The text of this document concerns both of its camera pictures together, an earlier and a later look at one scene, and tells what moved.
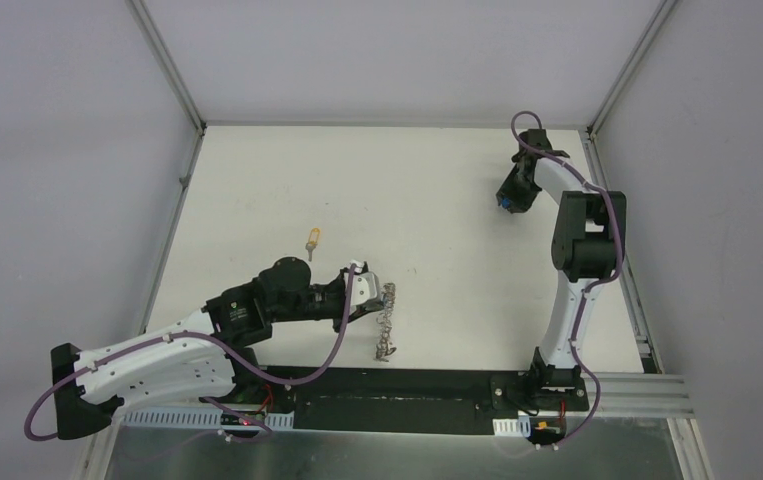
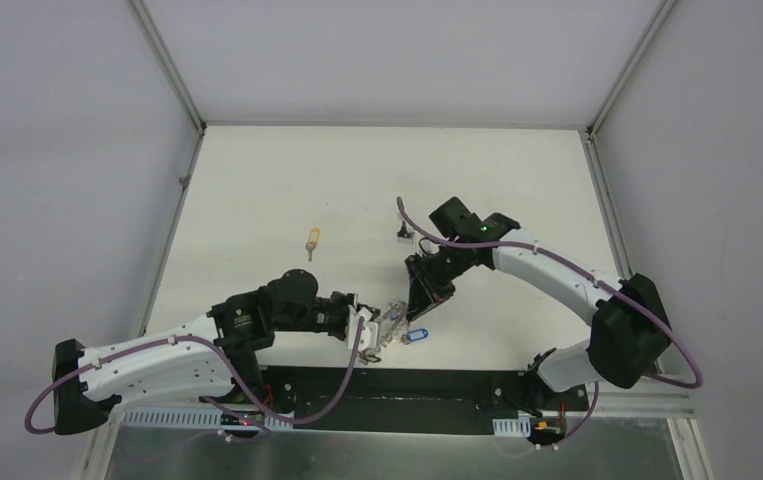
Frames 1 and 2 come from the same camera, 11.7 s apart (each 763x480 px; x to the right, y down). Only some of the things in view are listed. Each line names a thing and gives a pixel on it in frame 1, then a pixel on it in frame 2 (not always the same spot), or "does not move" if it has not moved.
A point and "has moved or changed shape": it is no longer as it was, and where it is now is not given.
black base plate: x=401 y=401 does not move
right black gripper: x=522 y=203 -> x=426 y=291
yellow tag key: x=312 y=241 does not move
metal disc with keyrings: x=384 y=319 has moved or changed shape
